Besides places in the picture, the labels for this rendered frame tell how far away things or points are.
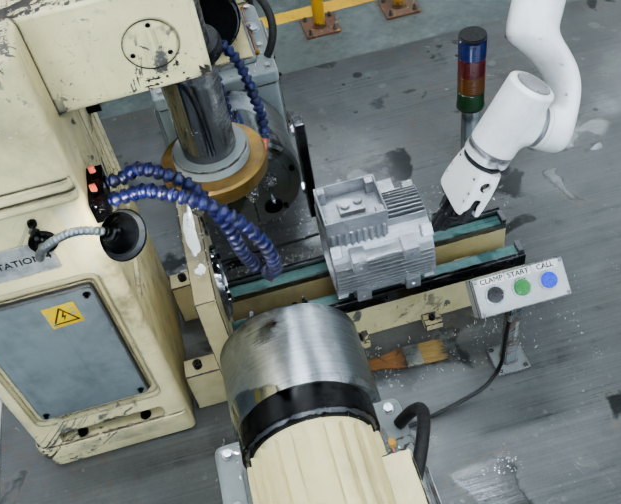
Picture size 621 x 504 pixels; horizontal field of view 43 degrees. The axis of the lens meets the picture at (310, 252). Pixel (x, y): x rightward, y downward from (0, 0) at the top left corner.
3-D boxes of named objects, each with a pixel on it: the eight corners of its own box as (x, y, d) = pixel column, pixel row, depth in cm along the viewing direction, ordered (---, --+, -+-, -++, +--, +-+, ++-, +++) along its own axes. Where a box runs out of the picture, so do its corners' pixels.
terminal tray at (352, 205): (329, 252, 149) (325, 227, 144) (316, 213, 156) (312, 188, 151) (390, 236, 150) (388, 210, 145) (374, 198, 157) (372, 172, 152)
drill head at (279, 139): (208, 269, 172) (179, 188, 153) (183, 149, 198) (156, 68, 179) (318, 239, 173) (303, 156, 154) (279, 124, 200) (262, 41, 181)
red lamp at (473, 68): (463, 83, 169) (463, 66, 166) (453, 67, 173) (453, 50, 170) (489, 76, 170) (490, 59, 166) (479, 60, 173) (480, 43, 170)
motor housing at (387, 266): (342, 316, 158) (332, 256, 144) (320, 248, 171) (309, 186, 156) (437, 291, 159) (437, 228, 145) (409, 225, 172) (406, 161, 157)
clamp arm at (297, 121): (308, 218, 166) (291, 127, 147) (305, 209, 168) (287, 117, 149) (324, 214, 167) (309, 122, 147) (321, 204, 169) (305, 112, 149)
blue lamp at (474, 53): (463, 66, 166) (464, 48, 162) (453, 50, 170) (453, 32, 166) (490, 59, 166) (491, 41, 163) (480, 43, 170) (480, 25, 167)
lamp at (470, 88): (462, 99, 173) (463, 83, 169) (453, 84, 176) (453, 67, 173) (488, 93, 173) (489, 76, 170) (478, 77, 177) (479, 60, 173)
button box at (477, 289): (474, 318, 144) (481, 319, 139) (463, 281, 144) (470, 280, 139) (562, 294, 145) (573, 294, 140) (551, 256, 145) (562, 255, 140)
